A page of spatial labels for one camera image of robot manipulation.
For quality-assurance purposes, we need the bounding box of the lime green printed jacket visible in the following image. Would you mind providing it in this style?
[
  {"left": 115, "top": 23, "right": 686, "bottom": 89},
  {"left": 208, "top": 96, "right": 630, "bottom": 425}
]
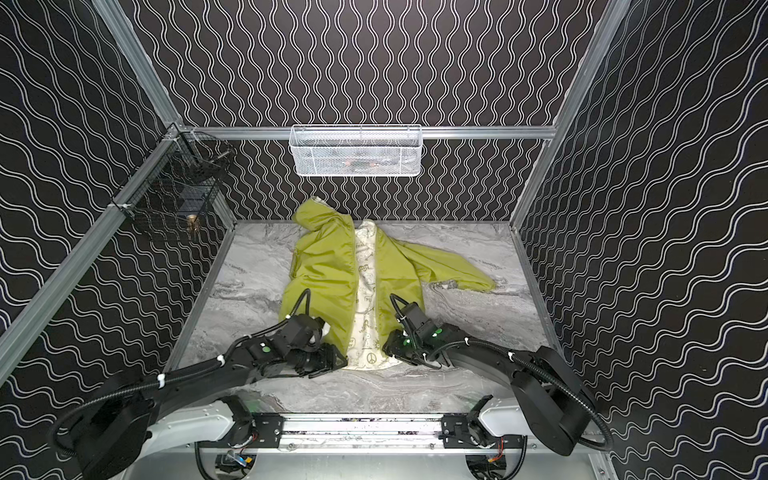
[{"left": 280, "top": 198, "right": 496, "bottom": 371}]

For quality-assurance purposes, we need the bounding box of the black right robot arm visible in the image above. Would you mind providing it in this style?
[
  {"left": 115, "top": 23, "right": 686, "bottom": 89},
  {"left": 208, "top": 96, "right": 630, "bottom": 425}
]
[{"left": 383, "top": 294, "right": 615, "bottom": 456}]

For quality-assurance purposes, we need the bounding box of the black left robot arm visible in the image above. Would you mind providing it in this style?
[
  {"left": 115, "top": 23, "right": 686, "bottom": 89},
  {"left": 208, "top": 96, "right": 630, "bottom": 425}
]
[{"left": 46, "top": 313, "right": 348, "bottom": 479}]

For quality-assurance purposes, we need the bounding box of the small brass bell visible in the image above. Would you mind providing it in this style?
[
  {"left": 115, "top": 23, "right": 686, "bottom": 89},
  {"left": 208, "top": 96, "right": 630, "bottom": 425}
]
[{"left": 186, "top": 214, "right": 200, "bottom": 235}]

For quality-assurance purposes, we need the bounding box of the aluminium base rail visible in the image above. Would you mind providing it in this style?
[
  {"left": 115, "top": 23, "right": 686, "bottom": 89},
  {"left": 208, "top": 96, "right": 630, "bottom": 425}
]
[{"left": 236, "top": 413, "right": 497, "bottom": 455}]

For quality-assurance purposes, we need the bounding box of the white wire mesh basket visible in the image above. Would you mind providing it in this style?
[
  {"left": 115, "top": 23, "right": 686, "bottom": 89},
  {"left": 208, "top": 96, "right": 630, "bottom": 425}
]
[{"left": 289, "top": 124, "right": 424, "bottom": 177}]

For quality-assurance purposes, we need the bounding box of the black wire basket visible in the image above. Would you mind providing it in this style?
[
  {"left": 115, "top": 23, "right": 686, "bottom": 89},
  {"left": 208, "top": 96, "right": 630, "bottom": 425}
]
[{"left": 118, "top": 131, "right": 236, "bottom": 243}]

